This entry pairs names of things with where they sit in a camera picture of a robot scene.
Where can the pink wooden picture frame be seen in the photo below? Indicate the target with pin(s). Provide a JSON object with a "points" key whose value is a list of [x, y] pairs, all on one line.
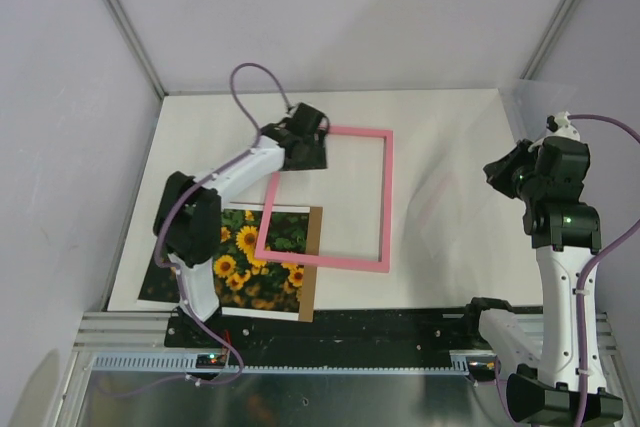
{"points": [[382, 265]]}

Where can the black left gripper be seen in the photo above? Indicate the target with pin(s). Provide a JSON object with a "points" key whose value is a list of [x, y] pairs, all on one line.
{"points": [[318, 160]]}

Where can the grey slotted cable duct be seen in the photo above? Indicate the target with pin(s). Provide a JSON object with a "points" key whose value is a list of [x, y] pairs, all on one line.
{"points": [[456, 363]]}

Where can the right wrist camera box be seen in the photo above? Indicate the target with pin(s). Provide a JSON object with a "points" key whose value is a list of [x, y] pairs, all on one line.
{"points": [[560, 125]]}

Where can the aluminium corner post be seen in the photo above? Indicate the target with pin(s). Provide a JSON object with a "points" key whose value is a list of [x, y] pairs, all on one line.
{"points": [[550, 36], [133, 42]]}

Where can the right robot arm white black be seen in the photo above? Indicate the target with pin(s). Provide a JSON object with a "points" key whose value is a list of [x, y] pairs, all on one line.
{"points": [[560, 382]]}

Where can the sunflower photo print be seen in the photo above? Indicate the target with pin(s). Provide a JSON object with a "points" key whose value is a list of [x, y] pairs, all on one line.
{"points": [[247, 286]]}

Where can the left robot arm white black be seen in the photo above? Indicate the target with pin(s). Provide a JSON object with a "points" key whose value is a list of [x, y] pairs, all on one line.
{"points": [[188, 221]]}

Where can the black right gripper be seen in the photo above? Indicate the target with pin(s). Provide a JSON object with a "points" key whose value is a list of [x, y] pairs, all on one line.
{"points": [[498, 172]]}

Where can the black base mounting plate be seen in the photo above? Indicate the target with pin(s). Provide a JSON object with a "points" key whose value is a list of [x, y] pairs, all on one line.
{"points": [[374, 337]]}

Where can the right aluminium corner post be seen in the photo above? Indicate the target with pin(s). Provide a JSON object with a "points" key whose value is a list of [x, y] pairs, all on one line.
{"points": [[550, 36]]}

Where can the brown cardboard backing board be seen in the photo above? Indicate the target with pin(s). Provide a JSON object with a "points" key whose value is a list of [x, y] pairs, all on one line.
{"points": [[306, 310]]}

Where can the left aluminium corner post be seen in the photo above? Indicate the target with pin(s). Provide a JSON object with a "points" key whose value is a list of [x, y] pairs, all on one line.
{"points": [[133, 42]]}

